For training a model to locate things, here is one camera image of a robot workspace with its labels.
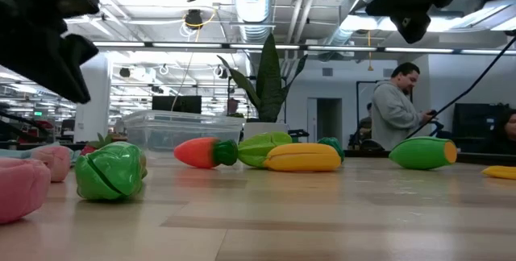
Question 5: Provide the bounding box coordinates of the small red toy strawberry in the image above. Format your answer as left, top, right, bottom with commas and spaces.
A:
79, 133, 114, 157

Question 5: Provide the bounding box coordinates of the pink toy peach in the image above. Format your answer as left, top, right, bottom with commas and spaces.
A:
0, 157, 52, 225
31, 144, 74, 183

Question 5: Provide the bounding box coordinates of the glossy green toy cabbage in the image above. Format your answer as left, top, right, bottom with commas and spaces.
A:
74, 141, 148, 201

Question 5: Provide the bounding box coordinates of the dark green toy bell pepper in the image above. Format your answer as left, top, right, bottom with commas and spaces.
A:
317, 136, 346, 164

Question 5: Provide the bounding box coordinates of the yellow toy banana bunch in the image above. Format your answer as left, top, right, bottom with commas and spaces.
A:
263, 143, 343, 172

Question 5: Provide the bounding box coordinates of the yellow toy corn cob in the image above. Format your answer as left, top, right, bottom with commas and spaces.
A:
481, 165, 516, 180

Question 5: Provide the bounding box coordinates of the orange toy carrot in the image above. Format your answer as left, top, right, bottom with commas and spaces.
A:
173, 136, 239, 169

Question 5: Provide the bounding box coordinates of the light green toy star fruit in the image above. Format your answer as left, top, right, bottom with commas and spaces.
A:
237, 131, 293, 168

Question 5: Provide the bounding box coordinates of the clear plastic tupperware container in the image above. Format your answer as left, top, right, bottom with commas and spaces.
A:
122, 110, 246, 160

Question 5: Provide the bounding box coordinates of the white building column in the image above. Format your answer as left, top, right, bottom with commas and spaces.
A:
73, 53, 112, 143

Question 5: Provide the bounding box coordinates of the person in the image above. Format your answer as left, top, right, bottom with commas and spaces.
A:
370, 61, 439, 151
348, 101, 374, 149
481, 107, 516, 155

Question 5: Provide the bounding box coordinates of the folded teal cloth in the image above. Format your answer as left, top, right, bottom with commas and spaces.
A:
0, 142, 84, 164

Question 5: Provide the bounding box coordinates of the long led light bar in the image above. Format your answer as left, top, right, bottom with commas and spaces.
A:
92, 41, 516, 56

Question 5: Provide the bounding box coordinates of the green snake plant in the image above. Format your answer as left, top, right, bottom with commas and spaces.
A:
216, 32, 308, 124

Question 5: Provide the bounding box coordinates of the yellow hanging cord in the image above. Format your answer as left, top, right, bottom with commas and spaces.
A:
365, 30, 374, 72

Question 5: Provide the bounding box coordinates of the long black arm cable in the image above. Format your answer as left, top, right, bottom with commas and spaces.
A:
358, 35, 516, 151

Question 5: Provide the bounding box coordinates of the black ceiling cable reel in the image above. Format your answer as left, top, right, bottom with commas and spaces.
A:
183, 7, 218, 31

